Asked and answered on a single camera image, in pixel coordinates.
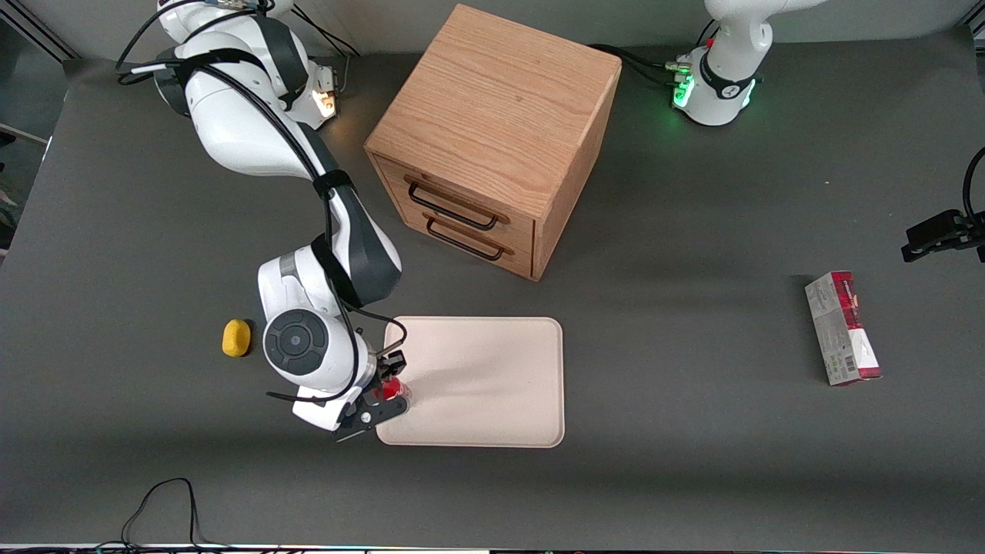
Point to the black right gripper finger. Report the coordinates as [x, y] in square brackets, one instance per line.
[391, 365]
[369, 418]

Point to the red coke bottle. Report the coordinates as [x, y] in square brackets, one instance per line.
[396, 390]

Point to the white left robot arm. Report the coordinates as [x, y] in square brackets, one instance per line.
[716, 108]

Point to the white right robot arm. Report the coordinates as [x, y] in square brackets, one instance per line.
[231, 115]

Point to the white rectangular tray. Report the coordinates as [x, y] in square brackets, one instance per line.
[492, 385]

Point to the yellow lemon toy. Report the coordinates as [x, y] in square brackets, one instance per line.
[236, 338]

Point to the wooden two-drawer cabinet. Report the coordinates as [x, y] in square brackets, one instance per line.
[492, 100]

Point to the red and grey carton box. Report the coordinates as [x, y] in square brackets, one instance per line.
[843, 331]

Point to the black aluminium frame rail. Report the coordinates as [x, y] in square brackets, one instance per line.
[38, 35]

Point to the black camera clamp mount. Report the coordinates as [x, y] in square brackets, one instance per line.
[935, 233]

